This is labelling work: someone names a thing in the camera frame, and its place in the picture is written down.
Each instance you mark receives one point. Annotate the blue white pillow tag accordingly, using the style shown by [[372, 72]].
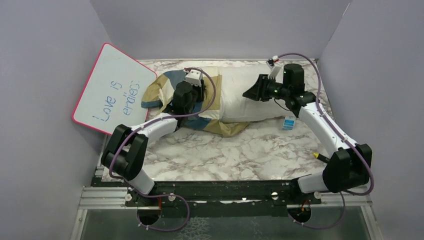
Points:
[[289, 122]]

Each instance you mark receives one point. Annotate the pink framed whiteboard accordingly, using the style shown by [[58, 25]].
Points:
[[113, 92]]

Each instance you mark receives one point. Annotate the aluminium frame rail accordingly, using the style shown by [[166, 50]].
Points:
[[111, 199]]

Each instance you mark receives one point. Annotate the black yellow marker pen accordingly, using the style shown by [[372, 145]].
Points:
[[321, 157]]

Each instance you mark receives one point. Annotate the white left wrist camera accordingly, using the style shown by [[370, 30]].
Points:
[[194, 77]]

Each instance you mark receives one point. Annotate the white pillow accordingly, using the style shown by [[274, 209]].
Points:
[[240, 95]]

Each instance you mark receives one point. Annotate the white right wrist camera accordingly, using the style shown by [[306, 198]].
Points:
[[274, 68]]

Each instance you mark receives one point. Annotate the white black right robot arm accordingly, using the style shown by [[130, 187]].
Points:
[[349, 163]]

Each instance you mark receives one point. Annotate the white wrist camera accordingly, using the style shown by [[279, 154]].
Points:
[[194, 77], [274, 68]]

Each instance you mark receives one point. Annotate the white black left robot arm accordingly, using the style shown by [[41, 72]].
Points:
[[126, 150]]

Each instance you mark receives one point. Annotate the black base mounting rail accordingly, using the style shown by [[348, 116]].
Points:
[[215, 199]]

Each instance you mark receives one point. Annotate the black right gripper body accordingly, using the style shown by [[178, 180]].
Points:
[[270, 89]]

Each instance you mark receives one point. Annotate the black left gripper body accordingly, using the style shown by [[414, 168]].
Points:
[[197, 95]]

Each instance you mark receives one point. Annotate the blue beige checked pillowcase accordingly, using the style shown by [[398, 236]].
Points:
[[202, 106]]

